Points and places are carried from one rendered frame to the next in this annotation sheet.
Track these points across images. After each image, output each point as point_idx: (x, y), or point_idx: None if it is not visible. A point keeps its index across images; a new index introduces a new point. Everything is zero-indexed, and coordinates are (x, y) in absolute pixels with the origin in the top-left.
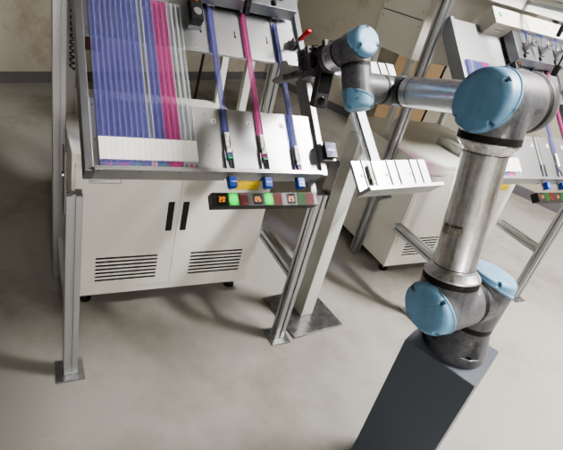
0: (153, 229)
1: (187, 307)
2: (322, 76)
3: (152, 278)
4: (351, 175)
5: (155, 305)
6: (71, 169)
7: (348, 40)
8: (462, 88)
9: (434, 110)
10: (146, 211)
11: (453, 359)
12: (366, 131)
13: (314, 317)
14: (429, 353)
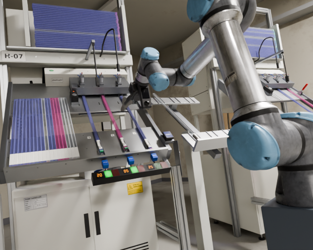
0: (76, 238)
1: None
2: (141, 90)
3: None
4: (194, 156)
5: None
6: (12, 203)
7: (141, 56)
8: (188, 5)
9: (201, 63)
10: (68, 224)
11: (309, 200)
12: (191, 126)
13: None
14: (286, 207)
